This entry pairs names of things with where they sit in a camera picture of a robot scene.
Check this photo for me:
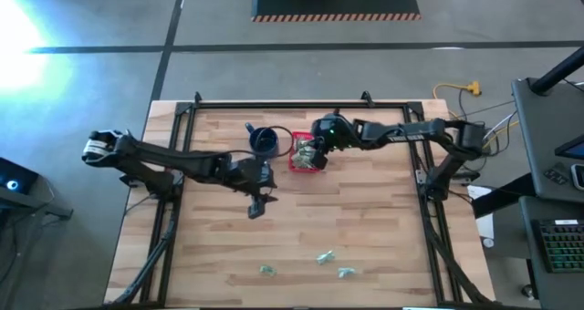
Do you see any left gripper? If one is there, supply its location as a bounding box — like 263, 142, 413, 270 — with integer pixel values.
226, 156, 279, 221

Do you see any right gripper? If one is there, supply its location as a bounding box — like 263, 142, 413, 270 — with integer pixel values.
306, 112, 360, 171

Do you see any red plastic basket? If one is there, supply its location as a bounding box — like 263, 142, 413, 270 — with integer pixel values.
287, 130, 321, 175

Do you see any dark blue ceramic mug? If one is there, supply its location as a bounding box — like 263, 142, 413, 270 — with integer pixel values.
245, 121, 281, 160

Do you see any black hazard-striped floor mat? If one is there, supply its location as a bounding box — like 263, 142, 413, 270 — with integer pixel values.
251, 0, 422, 23

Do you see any white paper sheet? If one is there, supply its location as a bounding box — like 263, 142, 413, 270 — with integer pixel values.
467, 184, 496, 241

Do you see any dark grey desk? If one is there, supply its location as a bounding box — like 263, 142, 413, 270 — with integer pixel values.
510, 76, 584, 204
518, 195, 584, 310

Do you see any small black remote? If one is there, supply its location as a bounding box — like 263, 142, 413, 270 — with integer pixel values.
542, 162, 569, 186

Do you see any black cart with blue light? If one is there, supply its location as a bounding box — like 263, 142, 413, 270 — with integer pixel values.
0, 156, 75, 222

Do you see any black monitor pole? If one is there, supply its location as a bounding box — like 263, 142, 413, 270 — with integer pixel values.
530, 45, 584, 97

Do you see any black tablet screen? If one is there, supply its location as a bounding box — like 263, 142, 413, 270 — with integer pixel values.
554, 134, 584, 160

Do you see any black phone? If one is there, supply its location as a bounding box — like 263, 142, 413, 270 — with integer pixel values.
569, 162, 584, 191

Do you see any black backlit keyboard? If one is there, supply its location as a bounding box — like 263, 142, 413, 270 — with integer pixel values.
532, 218, 584, 274

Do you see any black left camera cable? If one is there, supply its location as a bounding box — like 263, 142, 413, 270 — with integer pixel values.
225, 125, 296, 160

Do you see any black aluminium table frame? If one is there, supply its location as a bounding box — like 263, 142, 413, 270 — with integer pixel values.
103, 89, 499, 310

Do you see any black cable sleeve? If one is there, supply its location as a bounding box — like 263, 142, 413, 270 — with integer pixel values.
422, 195, 492, 307
109, 195, 183, 307

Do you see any yellow extension cord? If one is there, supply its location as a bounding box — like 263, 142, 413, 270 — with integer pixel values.
432, 80, 483, 122

